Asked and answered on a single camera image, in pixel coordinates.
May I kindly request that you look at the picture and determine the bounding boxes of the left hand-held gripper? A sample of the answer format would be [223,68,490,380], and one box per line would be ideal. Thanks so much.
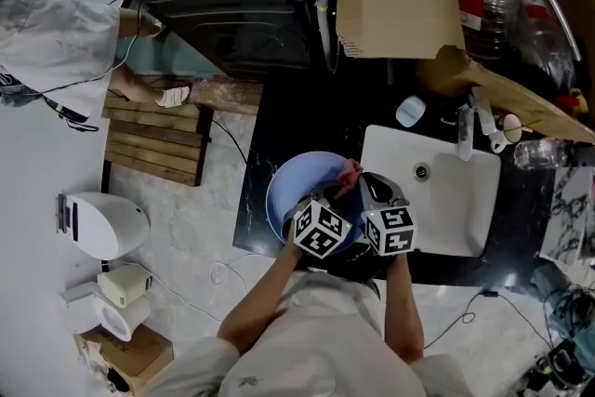
[282,182,354,260]

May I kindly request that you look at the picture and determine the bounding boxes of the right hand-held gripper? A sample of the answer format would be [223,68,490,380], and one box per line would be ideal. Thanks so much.
[357,171,418,258]

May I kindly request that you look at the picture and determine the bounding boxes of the pink sponge cloth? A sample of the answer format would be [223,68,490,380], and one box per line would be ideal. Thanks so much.
[335,158,364,200]

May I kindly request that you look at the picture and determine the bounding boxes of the light blue plate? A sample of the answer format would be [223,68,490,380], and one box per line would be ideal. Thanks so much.
[265,151,368,258]

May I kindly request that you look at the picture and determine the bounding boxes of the person's left forearm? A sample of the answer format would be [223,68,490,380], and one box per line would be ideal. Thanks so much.
[217,230,308,357]

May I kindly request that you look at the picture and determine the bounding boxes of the person's right forearm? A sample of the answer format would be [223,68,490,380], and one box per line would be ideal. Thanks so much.
[380,250,425,364]

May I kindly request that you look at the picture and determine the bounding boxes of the white rectangular sink basin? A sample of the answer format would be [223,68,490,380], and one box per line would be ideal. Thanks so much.
[360,124,502,258]

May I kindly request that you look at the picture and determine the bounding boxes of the black marble vanity table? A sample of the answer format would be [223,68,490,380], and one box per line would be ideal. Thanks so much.
[231,58,566,294]

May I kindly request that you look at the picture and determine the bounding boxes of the pale blue oval soap dish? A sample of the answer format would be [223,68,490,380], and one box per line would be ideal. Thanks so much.
[394,95,427,129]

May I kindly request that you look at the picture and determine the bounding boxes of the white mug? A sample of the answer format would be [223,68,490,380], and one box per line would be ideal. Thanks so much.
[490,112,524,153]

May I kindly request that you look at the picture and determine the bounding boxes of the raw wooden ledge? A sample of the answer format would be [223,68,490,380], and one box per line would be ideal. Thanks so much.
[188,76,265,117]

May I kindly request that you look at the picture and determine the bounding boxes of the person's beige shirt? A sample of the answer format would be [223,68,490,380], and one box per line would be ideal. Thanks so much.
[143,269,475,397]

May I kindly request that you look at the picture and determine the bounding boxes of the small clear plastic bottle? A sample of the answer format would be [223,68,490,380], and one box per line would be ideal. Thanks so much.
[513,137,571,171]

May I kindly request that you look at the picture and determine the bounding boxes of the slatted wooden step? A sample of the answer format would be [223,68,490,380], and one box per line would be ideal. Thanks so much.
[100,76,215,188]

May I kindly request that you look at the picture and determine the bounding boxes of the marble patterned cabinet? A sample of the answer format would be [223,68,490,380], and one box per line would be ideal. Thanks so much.
[538,165,595,269]

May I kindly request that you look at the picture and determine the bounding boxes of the yellow and red toy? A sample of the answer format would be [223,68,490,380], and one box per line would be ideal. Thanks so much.
[555,87,587,117]

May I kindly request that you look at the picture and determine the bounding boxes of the crushed clear plastic bottle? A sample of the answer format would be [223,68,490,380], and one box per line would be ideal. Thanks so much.
[515,0,580,89]

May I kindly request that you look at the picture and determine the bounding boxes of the beige small box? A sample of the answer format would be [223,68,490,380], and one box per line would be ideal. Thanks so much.
[96,263,154,309]

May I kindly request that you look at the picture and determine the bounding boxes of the white rounded appliance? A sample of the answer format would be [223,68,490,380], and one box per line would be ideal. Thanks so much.
[54,191,152,261]

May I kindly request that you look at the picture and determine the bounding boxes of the brown cardboard box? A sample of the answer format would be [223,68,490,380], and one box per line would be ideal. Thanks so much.
[73,323,176,397]

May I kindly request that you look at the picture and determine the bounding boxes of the white toilet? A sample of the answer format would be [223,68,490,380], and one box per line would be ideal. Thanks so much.
[58,281,153,343]

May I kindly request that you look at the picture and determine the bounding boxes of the black floor cable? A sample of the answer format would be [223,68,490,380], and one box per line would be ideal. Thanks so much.
[194,101,250,166]

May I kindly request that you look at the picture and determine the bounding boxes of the looped white cable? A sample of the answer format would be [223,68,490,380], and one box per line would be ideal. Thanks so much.
[207,251,264,294]

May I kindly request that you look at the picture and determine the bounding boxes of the black cable with adapter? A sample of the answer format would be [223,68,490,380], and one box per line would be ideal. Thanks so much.
[422,287,559,352]

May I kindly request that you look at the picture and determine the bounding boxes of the thin white cable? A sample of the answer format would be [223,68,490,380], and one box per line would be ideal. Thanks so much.
[149,273,224,324]

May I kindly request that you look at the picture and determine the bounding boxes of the grey corrugated drain hose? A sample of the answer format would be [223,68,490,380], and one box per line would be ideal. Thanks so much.
[315,0,344,73]

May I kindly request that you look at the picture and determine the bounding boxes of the thin black tether cable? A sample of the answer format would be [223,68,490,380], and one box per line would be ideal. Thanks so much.
[41,0,145,97]

